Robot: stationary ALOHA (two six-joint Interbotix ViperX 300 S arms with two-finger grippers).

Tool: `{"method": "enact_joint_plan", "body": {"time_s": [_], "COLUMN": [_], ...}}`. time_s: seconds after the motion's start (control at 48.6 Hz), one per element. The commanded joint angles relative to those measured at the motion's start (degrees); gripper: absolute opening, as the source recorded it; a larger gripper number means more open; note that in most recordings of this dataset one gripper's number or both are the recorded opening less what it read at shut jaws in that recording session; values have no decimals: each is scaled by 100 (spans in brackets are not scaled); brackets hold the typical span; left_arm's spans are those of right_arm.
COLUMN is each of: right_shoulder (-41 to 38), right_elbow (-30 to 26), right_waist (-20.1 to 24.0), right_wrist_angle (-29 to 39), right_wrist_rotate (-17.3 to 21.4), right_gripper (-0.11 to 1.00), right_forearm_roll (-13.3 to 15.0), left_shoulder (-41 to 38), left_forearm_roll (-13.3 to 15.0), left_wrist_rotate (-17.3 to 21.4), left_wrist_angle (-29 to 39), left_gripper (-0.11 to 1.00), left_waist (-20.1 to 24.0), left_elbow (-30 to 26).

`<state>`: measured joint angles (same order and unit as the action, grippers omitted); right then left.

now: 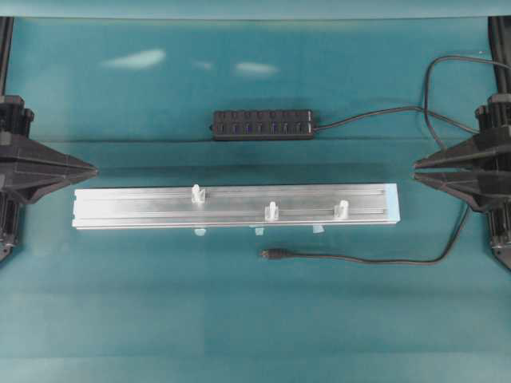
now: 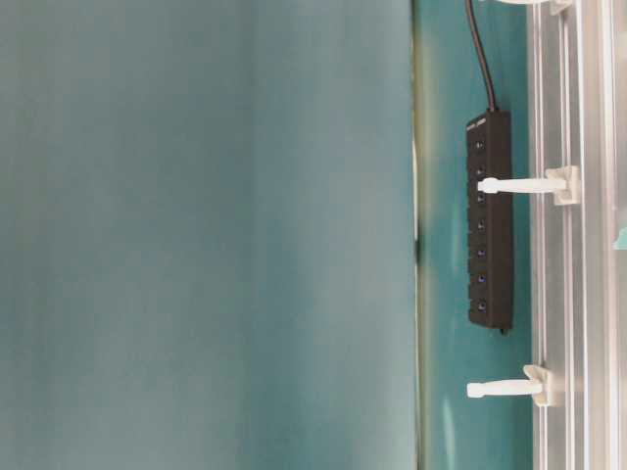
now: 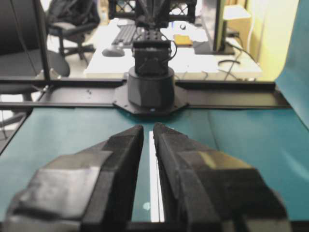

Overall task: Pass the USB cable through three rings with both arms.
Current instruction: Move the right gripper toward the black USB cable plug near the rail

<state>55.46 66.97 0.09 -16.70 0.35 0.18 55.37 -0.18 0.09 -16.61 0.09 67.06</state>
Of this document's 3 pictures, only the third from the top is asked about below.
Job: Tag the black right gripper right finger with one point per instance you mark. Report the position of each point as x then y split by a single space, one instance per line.
207 190

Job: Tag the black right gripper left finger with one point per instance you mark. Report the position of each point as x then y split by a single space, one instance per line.
92 190

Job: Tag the white desk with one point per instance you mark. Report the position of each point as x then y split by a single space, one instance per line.
186 64

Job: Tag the grey computer mouse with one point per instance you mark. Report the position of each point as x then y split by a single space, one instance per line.
113 52

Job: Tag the yellow notepad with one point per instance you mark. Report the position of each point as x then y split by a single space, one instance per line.
182 40

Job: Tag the black computer keyboard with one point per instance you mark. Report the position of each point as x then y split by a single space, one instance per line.
126 36

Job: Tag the black office chair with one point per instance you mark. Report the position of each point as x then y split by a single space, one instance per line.
72 21

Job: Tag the silver aluminium extrusion rail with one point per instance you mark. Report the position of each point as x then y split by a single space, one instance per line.
156 200

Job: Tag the black frame rail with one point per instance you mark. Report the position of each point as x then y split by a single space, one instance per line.
110 93

